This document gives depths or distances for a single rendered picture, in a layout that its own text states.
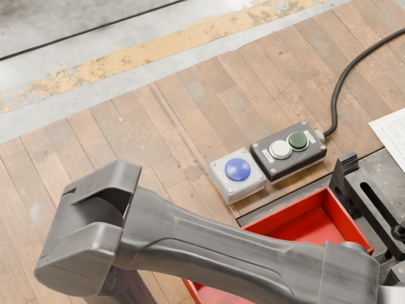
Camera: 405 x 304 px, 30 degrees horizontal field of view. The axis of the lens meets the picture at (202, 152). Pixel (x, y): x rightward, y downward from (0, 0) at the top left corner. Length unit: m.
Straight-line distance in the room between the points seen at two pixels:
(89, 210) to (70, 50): 1.88
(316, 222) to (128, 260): 0.55
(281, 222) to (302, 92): 0.27
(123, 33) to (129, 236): 1.99
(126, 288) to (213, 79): 0.61
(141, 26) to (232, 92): 1.35
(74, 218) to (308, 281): 0.22
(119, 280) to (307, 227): 0.47
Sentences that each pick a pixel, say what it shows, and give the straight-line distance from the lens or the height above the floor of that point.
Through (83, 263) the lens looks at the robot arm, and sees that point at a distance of 0.66.
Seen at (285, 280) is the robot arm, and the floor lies 1.32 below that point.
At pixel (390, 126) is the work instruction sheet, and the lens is 1.30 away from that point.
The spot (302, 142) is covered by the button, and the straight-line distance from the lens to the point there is 1.20.
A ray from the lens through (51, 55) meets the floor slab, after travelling 2.56.
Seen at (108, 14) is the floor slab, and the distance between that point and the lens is 2.66.
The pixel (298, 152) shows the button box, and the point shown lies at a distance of 1.20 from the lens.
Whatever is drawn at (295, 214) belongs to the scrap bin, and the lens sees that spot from 1.15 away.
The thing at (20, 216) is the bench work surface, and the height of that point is 0.90.
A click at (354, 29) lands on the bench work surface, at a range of 1.42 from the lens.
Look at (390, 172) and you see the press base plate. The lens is 1.25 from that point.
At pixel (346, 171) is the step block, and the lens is 1.15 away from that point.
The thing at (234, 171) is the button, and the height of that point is 0.94.
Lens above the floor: 1.92
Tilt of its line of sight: 57 degrees down
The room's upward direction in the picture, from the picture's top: 3 degrees clockwise
